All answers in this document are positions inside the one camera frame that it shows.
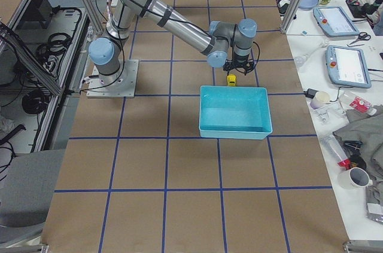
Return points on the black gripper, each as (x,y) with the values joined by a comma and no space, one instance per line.
(238,65)

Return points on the yellow toy beetle car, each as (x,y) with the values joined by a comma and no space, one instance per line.
(231,80)

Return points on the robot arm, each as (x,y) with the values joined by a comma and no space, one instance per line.
(225,45)

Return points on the teal plastic bin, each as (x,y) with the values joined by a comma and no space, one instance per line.
(234,112)

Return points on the light bulb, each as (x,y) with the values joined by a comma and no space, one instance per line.
(301,60)

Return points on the paper cup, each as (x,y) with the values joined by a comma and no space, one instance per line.
(319,100)

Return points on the blue plate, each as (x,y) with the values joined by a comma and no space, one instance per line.
(307,4)

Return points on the upper teach pendant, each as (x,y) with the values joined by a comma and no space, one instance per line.
(334,21)

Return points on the teach pendant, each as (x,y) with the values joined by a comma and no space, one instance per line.
(334,21)
(347,67)

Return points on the lower teach pendant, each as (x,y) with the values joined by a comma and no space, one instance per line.
(347,67)

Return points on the clear plastic bottle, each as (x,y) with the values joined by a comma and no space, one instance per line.
(336,151)

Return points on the black scissors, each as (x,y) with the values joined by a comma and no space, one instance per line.
(363,36)

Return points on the grey cloth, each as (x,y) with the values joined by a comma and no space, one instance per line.
(367,129)

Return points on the white mug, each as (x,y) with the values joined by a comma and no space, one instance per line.
(354,178)

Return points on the grey chair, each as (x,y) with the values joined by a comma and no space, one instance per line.
(27,194)

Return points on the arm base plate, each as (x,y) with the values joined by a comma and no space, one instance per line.
(120,84)

